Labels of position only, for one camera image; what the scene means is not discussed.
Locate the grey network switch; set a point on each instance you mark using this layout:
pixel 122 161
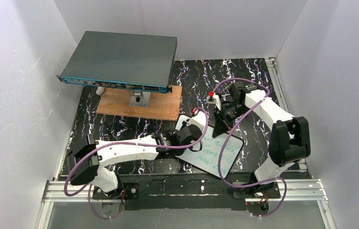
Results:
pixel 122 60

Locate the aluminium right side rail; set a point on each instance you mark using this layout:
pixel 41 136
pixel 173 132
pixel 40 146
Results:
pixel 271 65

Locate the plywood board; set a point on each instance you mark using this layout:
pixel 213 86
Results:
pixel 161 106

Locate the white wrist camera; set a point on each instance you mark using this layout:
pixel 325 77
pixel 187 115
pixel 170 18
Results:
pixel 213 98
pixel 199 118

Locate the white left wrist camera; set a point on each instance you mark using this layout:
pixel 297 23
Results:
pixel 199 118

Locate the grey metal bracket stand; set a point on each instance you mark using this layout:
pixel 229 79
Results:
pixel 140 99

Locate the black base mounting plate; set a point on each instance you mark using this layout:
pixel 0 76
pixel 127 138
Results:
pixel 195 190

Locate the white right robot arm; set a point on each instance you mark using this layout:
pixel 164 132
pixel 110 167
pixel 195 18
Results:
pixel 289 139

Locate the small whiteboard black frame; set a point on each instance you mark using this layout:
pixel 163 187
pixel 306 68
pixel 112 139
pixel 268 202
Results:
pixel 206 155

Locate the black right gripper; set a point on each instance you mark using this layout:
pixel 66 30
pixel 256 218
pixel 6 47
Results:
pixel 222 119

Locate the white cylinder switch foot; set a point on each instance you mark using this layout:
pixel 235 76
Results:
pixel 100 91

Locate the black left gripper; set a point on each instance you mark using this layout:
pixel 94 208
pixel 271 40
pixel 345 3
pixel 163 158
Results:
pixel 190 133

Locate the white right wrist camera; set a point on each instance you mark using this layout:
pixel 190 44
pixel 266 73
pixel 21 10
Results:
pixel 213 98

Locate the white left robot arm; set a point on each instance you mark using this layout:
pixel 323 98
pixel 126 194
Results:
pixel 88 166

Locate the aluminium front frame rail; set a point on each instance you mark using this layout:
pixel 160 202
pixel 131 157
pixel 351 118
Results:
pixel 295 190

